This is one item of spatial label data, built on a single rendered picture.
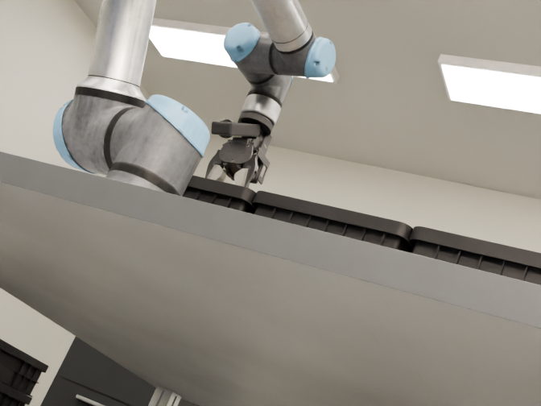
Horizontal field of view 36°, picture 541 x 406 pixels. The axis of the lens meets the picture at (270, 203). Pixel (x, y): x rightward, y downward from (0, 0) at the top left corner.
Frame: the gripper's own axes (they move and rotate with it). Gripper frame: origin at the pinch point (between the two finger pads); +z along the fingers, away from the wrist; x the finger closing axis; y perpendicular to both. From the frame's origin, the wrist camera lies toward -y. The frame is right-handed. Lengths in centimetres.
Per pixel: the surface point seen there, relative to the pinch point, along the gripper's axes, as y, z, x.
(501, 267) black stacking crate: -9, 7, -57
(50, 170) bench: -57, 24, -12
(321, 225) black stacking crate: -7.8, 4.5, -25.9
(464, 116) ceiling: 262, -188, 40
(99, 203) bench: -56, 27, -21
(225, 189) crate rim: -8.8, 1.0, -6.1
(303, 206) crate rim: -8.9, 2.0, -22.0
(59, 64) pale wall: 213, -168, 283
